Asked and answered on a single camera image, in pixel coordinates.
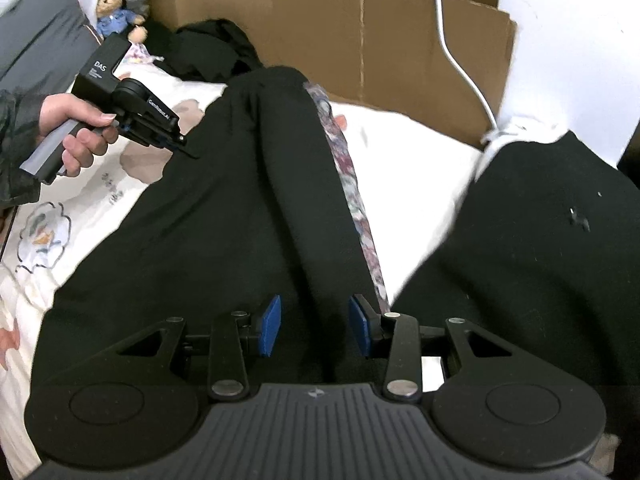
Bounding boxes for dark cloth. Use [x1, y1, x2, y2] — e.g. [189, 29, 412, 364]
[145, 22, 181, 61]

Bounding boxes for flat cardboard sheet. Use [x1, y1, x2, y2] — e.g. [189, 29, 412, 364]
[150, 0, 518, 148]

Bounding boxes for crumpled black garment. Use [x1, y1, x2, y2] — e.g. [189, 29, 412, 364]
[167, 19, 266, 83]

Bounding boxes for white garment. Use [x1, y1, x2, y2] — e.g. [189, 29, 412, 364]
[480, 115, 571, 181]

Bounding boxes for person's left hand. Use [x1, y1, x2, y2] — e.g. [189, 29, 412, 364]
[35, 94, 121, 178]

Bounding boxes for black pants patterned side stripe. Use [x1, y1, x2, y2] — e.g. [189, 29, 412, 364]
[35, 65, 396, 401]

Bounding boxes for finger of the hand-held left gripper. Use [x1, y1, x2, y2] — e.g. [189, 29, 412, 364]
[122, 110, 201, 159]

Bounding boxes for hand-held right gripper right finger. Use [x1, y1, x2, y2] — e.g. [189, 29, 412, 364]
[348, 294, 518, 402]

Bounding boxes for white cable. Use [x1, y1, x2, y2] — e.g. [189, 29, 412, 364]
[427, 0, 501, 133]

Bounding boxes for teddy bear blue shirt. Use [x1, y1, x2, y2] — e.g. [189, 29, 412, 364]
[95, 0, 148, 43]

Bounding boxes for grey pillow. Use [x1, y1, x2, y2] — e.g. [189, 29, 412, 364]
[0, 0, 101, 98]

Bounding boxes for cream printed blanket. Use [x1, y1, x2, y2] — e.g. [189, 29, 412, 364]
[0, 67, 496, 466]

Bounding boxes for folded black garment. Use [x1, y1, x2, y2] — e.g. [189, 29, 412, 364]
[390, 130, 640, 401]

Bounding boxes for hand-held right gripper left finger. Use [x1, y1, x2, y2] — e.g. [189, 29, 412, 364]
[112, 295, 282, 402]

